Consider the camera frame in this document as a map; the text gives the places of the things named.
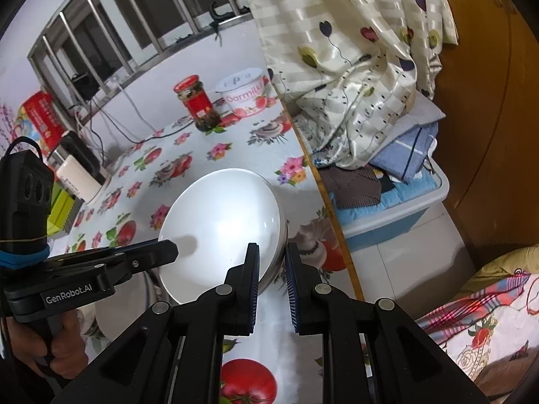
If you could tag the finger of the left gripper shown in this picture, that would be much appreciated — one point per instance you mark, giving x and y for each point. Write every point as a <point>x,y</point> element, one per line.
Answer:
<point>126,260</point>

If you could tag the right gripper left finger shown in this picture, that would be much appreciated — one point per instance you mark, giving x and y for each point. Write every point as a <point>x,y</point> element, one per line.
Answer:
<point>226,310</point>

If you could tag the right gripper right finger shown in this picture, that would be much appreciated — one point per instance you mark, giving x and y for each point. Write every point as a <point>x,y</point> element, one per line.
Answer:
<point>318,309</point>

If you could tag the white blue-striped bowl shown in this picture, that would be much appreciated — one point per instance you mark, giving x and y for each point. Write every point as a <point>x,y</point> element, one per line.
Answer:
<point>130,300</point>
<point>212,222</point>

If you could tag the person's left hand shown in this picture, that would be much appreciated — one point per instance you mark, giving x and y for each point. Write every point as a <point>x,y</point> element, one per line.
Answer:
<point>67,347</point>

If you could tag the fruit-pattern tablecloth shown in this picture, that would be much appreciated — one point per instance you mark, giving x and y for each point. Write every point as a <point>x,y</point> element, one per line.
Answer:
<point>274,363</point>

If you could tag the green gift boxes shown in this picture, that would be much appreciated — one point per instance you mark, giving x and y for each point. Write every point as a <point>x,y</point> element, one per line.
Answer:
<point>64,210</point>

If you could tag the white electric kettle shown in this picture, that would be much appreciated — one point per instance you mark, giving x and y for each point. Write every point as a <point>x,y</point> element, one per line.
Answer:
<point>77,168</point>

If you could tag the blue storage bin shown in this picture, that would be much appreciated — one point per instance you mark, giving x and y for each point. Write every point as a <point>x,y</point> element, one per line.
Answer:
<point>398,210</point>

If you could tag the red snack box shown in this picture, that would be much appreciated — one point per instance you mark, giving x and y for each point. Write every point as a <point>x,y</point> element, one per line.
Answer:
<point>40,111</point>

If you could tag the folded blue towel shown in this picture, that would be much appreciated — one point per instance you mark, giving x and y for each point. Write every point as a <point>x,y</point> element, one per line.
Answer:
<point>404,157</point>

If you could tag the patterned bed blanket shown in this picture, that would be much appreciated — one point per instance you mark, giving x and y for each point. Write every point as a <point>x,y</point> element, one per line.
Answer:
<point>490,328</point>

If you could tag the red-lidded sauce jar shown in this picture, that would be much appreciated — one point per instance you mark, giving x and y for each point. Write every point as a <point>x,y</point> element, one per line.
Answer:
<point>191,92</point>

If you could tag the white yogurt tub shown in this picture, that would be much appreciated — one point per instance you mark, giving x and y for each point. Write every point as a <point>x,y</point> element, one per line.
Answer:
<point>244,92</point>

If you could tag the window metal bars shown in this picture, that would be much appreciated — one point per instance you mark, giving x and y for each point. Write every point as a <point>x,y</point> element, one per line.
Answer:
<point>89,49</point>

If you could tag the cream heart-pattern curtain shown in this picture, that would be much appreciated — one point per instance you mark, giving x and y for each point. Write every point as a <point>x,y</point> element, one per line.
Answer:
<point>350,70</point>

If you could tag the wooden cabinet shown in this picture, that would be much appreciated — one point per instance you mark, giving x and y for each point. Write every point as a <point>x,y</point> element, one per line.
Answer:
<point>488,89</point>

